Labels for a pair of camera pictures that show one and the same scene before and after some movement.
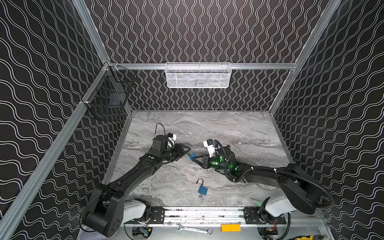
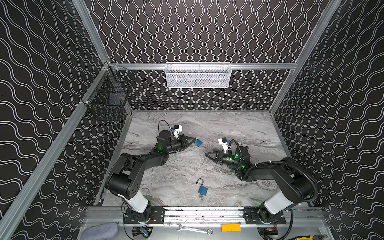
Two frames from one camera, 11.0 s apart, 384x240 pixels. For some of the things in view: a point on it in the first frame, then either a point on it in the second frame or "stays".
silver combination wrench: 209,231 stays
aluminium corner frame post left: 93,32 stays
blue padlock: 193,155 -> 198,142
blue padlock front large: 202,189 stays
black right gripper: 205,159 -> 222,157
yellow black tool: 309,237 stays
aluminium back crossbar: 203,66 stays
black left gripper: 180,151 -> 181,142
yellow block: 232,227 stays
